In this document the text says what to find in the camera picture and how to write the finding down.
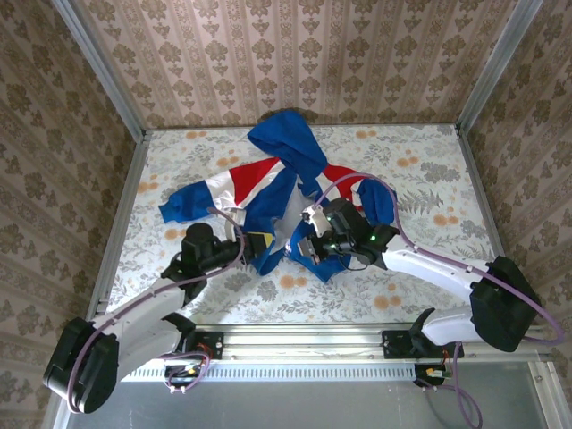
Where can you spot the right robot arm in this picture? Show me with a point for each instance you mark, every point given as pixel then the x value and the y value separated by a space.
pixel 429 268

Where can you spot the black connector box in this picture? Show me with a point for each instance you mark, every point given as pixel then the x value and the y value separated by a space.
pixel 431 373
pixel 183 373

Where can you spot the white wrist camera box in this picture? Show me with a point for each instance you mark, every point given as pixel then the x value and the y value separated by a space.
pixel 230 230
pixel 318 221

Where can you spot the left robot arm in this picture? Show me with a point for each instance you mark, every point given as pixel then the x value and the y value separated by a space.
pixel 134 313

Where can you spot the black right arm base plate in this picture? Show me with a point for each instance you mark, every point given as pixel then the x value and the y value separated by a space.
pixel 397 344

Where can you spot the aluminium frame post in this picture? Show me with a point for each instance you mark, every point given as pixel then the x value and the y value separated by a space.
pixel 103 71
pixel 496 62

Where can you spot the blue red white hooded jacket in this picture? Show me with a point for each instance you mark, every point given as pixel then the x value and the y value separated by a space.
pixel 268 187

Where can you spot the floral tablecloth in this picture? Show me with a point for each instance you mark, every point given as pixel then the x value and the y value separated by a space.
pixel 424 152

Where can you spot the aluminium mounting rail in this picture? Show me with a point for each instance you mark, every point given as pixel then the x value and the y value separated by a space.
pixel 304 342

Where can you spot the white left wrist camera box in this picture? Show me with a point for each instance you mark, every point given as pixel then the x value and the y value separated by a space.
pixel 230 230

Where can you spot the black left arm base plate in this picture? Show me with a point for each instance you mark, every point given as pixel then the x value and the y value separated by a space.
pixel 210 344

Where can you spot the grey metal sheet panel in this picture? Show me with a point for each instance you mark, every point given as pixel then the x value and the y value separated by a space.
pixel 290 406

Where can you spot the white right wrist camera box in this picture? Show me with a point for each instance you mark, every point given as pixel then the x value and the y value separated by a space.
pixel 318 221

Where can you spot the aluminium table side rail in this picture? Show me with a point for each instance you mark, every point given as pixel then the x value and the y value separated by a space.
pixel 129 196
pixel 482 196

